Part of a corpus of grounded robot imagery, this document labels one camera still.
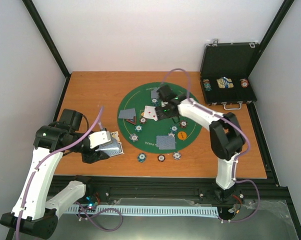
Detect face up heart card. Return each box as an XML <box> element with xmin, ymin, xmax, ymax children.
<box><xmin>143</xmin><ymin>105</ymin><xmax>157</xmax><ymax>119</ymax></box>
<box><xmin>148</xmin><ymin>109</ymin><xmax>158</xmax><ymax>121</ymax></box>

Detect grey card deck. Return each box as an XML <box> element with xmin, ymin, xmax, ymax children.
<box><xmin>96</xmin><ymin>141</ymin><xmax>121</xmax><ymax>157</ymax></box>

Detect orange round blind button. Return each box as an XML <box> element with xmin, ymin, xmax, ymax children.
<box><xmin>177</xmin><ymin>131</ymin><xmax>188</xmax><ymax>141</ymax></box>

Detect green blue poker chip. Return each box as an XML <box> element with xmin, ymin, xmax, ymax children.
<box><xmin>134</xmin><ymin>124</ymin><xmax>143</xmax><ymax>132</ymax></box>

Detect triangular red dealer button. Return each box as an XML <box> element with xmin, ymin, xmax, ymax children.
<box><xmin>125</xmin><ymin>117</ymin><xmax>137</xmax><ymax>126</ymax></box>

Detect blue backed playing card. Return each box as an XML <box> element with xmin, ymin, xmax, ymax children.
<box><xmin>117</xmin><ymin>110</ymin><xmax>136</xmax><ymax>120</ymax></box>

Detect purple white chip stack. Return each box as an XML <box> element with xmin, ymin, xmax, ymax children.
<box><xmin>172</xmin><ymin>151</ymin><xmax>182</xmax><ymax>160</ymax></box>

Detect red brown chip stack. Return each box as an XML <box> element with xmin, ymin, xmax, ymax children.
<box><xmin>157</xmin><ymin>154</ymin><xmax>166</xmax><ymax>162</ymax></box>

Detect green blue chip stack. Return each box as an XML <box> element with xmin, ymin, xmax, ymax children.
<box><xmin>137</xmin><ymin>153</ymin><xmax>147</xmax><ymax>163</ymax></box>

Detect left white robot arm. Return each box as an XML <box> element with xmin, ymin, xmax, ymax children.
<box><xmin>0</xmin><ymin>109</ymin><xmax>117</xmax><ymax>240</ymax></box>

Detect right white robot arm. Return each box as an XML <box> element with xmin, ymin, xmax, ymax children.
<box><xmin>155</xmin><ymin>85</ymin><xmax>247</xmax><ymax>203</ymax></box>

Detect blue playing card box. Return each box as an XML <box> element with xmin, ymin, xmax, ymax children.
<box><xmin>119</xmin><ymin>142</ymin><xmax>124</xmax><ymax>155</ymax></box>

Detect red playing card box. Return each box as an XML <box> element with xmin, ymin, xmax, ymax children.
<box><xmin>110</xmin><ymin>131</ymin><xmax>121</xmax><ymax>142</ymax></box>

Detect round green poker mat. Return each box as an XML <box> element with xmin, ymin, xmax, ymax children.
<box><xmin>117</xmin><ymin>81</ymin><xmax>204</xmax><ymax>155</ymax></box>

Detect wrapped card deck in case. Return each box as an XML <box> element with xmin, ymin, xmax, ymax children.
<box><xmin>216</xmin><ymin>77</ymin><xmax>234</xmax><ymax>89</ymax></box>

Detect black poker chip case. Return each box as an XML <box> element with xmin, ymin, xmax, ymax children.
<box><xmin>200</xmin><ymin>38</ymin><xmax>259</xmax><ymax>110</ymax></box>

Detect red chips in case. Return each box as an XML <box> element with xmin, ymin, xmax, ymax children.
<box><xmin>240</xmin><ymin>78</ymin><xmax>249</xmax><ymax>88</ymax></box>

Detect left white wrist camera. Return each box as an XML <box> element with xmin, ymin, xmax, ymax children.
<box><xmin>88</xmin><ymin>130</ymin><xmax>112</xmax><ymax>149</ymax></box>

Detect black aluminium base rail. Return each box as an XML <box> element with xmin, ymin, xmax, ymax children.
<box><xmin>22</xmin><ymin>175</ymin><xmax>291</xmax><ymax>216</ymax></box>

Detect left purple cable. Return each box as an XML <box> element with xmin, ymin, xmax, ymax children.
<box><xmin>14</xmin><ymin>105</ymin><xmax>124</xmax><ymax>240</ymax></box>

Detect light blue cable duct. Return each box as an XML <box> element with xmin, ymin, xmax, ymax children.
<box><xmin>65</xmin><ymin>204</ymin><xmax>220</xmax><ymax>218</ymax></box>

